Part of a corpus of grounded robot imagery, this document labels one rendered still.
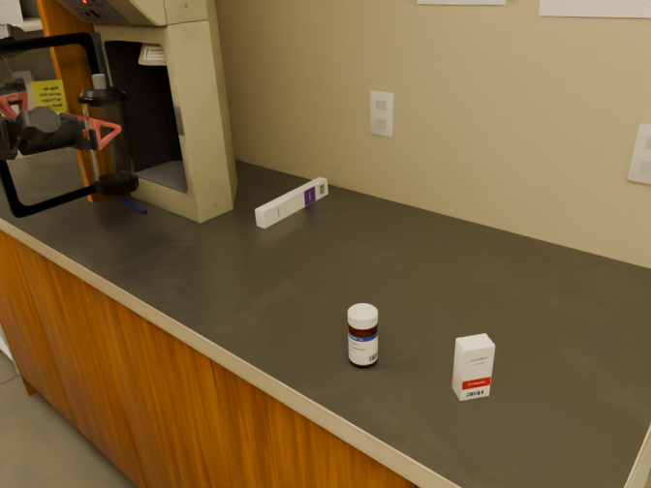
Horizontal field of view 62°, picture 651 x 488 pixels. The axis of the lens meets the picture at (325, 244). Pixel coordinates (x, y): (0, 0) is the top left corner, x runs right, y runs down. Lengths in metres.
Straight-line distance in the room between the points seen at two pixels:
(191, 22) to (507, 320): 0.92
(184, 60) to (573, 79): 0.83
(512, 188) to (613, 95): 0.29
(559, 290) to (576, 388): 0.28
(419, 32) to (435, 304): 0.65
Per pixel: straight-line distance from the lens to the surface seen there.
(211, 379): 1.11
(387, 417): 0.80
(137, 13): 1.29
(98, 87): 1.36
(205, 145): 1.38
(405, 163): 1.45
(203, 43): 1.36
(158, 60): 1.40
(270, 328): 0.98
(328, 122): 1.58
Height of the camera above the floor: 1.51
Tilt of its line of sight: 27 degrees down
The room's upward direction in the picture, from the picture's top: 3 degrees counter-clockwise
